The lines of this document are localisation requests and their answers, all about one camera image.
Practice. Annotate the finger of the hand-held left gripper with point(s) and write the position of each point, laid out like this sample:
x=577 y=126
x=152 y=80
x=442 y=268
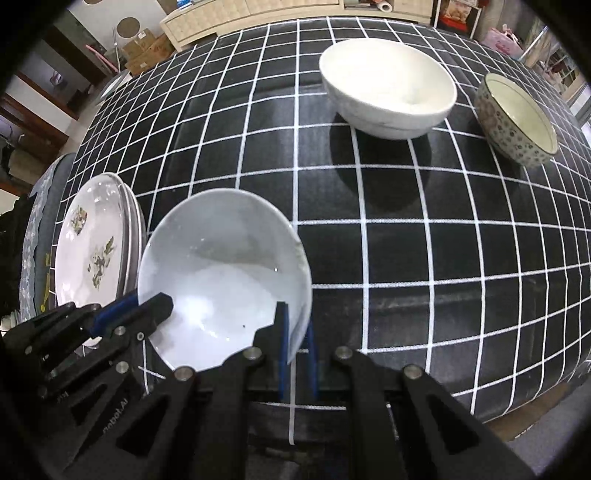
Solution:
x=154 y=309
x=111 y=316

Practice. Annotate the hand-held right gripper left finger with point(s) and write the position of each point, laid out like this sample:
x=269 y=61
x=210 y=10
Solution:
x=282 y=344

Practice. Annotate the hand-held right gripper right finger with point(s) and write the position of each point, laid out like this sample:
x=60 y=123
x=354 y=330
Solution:
x=312 y=364

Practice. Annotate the white bowl with floral base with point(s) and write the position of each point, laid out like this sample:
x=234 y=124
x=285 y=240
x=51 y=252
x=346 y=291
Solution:
x=221 y=277

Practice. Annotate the large white floral plate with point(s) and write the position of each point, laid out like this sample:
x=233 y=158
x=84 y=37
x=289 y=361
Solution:
x=142 y=230

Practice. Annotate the white plate with green print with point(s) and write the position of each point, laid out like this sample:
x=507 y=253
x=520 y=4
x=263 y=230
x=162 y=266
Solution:
x=87 y=221

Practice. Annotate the black clothing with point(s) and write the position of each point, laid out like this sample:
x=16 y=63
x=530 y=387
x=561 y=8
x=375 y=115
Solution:
x=9 y=240

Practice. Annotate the black checkered tablecloth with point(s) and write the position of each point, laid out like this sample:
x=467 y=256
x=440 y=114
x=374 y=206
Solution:
x=415 y=258

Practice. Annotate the dark wooden door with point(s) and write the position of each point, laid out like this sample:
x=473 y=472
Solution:
x=27 y=120

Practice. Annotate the white plastic bin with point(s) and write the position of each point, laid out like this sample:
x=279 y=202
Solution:
x=113 y=85

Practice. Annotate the large cardboard box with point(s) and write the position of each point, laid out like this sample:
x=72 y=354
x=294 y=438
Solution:
x=154 y=55

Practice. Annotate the small cardboard box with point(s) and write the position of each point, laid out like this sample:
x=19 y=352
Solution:
x=137 y=40

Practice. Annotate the plain white bowl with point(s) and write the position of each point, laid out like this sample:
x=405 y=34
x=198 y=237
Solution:
x=383 y=78

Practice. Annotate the beige television cabinet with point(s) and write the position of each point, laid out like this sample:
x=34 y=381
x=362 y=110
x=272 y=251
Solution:
x=277 y=11

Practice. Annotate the green patterned bowl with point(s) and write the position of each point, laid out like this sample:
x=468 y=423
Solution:
x=517 y=115

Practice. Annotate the white paper roll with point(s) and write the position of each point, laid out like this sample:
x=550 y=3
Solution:
x=383 y=7

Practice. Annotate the red picture box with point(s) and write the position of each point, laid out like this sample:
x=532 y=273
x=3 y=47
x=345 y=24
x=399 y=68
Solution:
x=457 y=13

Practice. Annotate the pink bag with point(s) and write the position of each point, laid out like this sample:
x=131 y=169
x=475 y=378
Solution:
x=503 y=41

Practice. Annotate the wooden framed standing mirror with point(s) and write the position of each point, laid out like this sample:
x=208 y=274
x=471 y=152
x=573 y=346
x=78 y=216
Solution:
x=538 y=46

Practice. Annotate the dark wooden door frame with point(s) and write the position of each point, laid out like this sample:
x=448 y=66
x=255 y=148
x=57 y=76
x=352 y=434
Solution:
x=69 y=44

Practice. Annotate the brown round wall disc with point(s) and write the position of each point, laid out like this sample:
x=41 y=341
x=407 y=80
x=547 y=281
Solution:
x=128 y=27

